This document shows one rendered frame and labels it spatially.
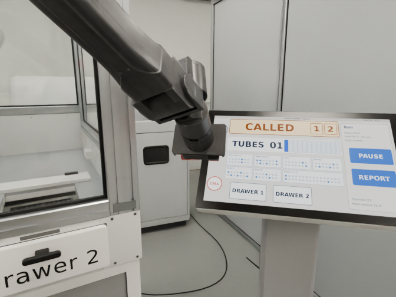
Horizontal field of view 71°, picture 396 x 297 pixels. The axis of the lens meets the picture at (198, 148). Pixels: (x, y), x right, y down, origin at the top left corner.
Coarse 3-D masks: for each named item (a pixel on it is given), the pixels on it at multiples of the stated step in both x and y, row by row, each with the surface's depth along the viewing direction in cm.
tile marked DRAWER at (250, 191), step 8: (232, 184) 73; (240, 184) 73; (248, 184) 72; (256, 184) 72; (264, 184) 72; (232, 192) 72; (240, 192) 72; (248, 192) 71; (256, 192) 71; (264, 192) 71; (256, 200) 70; (264, 200) 70
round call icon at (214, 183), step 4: (208, 176) 75; (212, 176) 75; (216, 176) 75; (220, 176) 75; (208, 180) 75; (212, 180) 75; (216, 180) 74; (220, 180) 74; (208, 184) 74; (212, 184) 74; (216, 184) 74; (220, 184) 74; (208, 188) 74; (212, 188) 74; (216, 188) 73; (220, 188) 73
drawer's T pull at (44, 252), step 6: (36, 252) 61; (42, 252) 61; (48, 252) 61; (54, 252) 61; (60, 252) 61; (30, 258) 59; (36, 258) 59; (42, 258) 59; (48, 258) 60; (54, 258) 61; (24, 264) 58; (30, 264) 58
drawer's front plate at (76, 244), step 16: (32, 240) 62; (48, 240) 63; (64, 240) 64; (80, 240) 66; (96, 240) 68; (0, 256) 59; (16, 256) 60; (64, 256) 65; (80, 256) 67; (96, 256) 69; (0, 272) 59; (16, 272) 61; (32, 272) 62; (64, 272) 66; (80, 272) 68; (0, 288) 60; (16, 288) 61
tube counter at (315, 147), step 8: (272, 144) 77; (280, 144) 76; (288, 144) 76; (296, 144) 75; (304, 144) 75; (312, 144) 75; (320, 144) 74; (328, 144) 74; (336, 144) 73; (280, 152) 75; (288, 152) 75; (296, 152) 74; (304, 152) 74; (312, 152) 74; (320, 152) 73; (328, 152) 73; (336, 152) 72
